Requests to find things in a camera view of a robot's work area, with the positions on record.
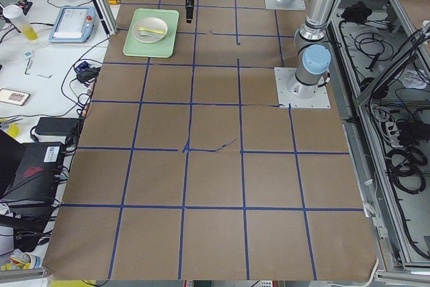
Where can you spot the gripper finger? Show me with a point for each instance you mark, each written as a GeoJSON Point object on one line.
{"type": "Point", "coordinates": [189, 11]}

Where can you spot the white round plate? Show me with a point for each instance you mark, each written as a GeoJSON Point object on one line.
{"type": "Point", "coordinates": [151, 23]}

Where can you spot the yellow plastic fork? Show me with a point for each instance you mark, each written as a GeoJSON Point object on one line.
{"type": "Point", "coordinates": [147, 30]}

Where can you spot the light green tray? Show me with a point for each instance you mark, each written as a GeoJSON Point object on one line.
{"type": "Point", "coordinates": [160, 49]}

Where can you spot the pale green spoon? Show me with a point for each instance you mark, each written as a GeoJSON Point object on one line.
{"type": "Point", "coordinates": [150, 34]}

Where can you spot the blue teach pendant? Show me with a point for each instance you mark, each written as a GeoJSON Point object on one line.
{"type": "Point", "coordinates": [73, 25]}

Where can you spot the yellow liquid bottle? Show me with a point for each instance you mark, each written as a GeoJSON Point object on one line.
{"type": "Point", "coordinates": [16, 16]}

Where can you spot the black power brick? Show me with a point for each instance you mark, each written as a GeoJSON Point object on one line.
{"type": "Point", "coordinates": [53, 126]}

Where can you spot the smartphone on desk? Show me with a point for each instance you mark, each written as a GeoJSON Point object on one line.
{"type": "Point", "coordinates": [13, 97]}

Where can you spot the black laptop computer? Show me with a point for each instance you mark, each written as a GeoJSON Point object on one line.
{"type": "Point", "coordinates": [28, 179]}

